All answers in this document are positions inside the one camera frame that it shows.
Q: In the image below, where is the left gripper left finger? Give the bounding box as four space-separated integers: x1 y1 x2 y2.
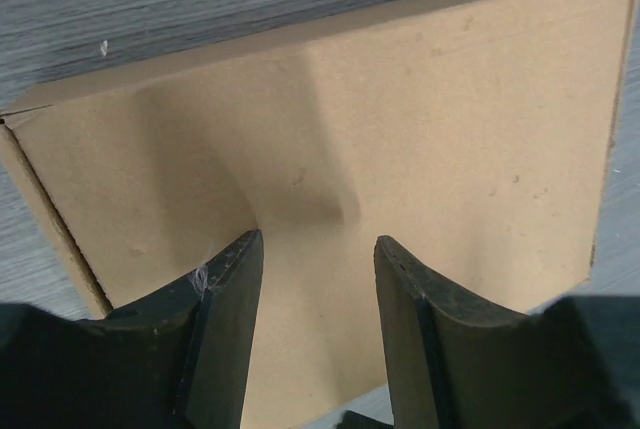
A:
1 230 263 428

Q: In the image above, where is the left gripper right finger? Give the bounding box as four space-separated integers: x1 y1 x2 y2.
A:
374 236 639 428

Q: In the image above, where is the brown cardboard box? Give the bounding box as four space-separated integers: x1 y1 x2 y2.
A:
1 0 637 428

